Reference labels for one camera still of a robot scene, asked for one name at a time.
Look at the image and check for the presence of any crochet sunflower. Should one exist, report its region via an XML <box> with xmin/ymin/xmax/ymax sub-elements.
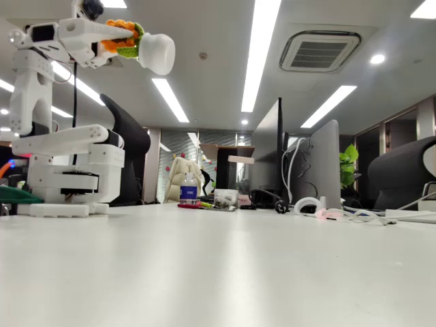
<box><xmin>101</xmin><ymin>19</ymin><xmax>176</xmax><ymax>76</ymax></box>

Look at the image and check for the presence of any beige padded jacket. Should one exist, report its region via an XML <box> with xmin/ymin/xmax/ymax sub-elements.
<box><xmin>164</xmin><ymin>156</ymin><xmax>205</xmax><ymax>204</ymax></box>

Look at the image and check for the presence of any clear water bottle blue label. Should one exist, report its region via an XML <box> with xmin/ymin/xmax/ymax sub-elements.
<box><xmin>179</xmin><ymin>172</ymin><xmax>199</xmax><ymax>205</ymax></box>

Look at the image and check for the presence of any black cabinet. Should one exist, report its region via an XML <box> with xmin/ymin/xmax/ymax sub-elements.
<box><xmin>216</xmin><ymin>148</ymin><xmax>239</xmax><ymax>191</ymax></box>

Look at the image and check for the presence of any clear plastic container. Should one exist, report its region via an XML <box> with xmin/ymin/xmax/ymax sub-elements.
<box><xmin>213</xmin><ymin>189</ymin><xmax>239</xmax><ymax>209</ymax></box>

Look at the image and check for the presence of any black thin computer monitor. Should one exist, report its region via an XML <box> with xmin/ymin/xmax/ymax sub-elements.
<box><xmin>251</xmin><ymin>97</ymin><xmax>290</xmax><ymax>205</ymax></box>

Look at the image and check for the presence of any ceiling air conditioner vent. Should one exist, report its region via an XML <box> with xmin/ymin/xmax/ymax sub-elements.
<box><xmin>279</xmin><ymin>30</ymin><xmax>362</xmax><ymax>73</ymax></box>

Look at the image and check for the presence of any grey desk partition panel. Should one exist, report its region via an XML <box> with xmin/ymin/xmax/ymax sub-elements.
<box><xmin>289</xmin><ymin>119</ymin><xmax>343</xmax><ymax>211</ymax></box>

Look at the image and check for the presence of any green leafy plant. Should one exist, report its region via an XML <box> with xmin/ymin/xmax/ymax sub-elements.
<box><xmin>339</xmin><ymin>143</ymin><xmax>360</xmax><ymax>190</ymax></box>

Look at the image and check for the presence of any pink ribbon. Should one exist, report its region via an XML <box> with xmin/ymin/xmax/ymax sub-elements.
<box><xmin>315</xmin><ymin>208</ymin><xmax>345</xmax><ymax>221</ymax></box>

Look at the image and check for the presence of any black mesh office chair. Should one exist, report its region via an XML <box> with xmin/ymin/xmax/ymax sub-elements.
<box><xmin>367</xmin><ymin>136</ymin><xmax>436</xmax><ymax>211</ymax></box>

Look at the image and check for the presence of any white power strip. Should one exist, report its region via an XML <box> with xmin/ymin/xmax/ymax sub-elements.
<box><xmin>384</xmin><ymin>209</ymin><xmax>436</xmax><ymax>224</ymax></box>

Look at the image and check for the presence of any small camera on white mount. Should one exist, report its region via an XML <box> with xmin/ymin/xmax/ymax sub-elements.
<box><xmin>70</xmin><ymin>0</ymin><xmax>105</xmax><ymax>21</ymax></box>

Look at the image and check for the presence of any black camera cable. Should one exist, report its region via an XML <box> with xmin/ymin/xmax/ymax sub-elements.
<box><xmin>71</xmin><ymin>63</ymin><xmax>79</xmax><ymax>168</ymax></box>

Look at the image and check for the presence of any orange cable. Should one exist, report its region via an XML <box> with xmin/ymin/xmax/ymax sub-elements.
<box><xmin>0</xmin><ymin>159</ymin><xmax>16</xmax><ymax>178</ymax></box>

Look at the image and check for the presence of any white cable bundle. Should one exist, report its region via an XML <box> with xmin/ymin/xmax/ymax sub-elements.
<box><xmin>281</xmin><ymin>138</ymin><xmax>307</xmax><ymax>205</ymax></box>

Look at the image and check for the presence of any black power cable with plug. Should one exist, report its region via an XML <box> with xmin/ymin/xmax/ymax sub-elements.
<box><xmin>248</xmin><ymin>189</ymin><xmax>291</xmax><ymax>215</ymax></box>

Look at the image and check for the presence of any white cable management box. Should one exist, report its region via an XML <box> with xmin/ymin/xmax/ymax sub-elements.
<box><xmin>418</xmin><ymin>181</ymin><xmax>436</xmax><ymax>212</ymax></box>

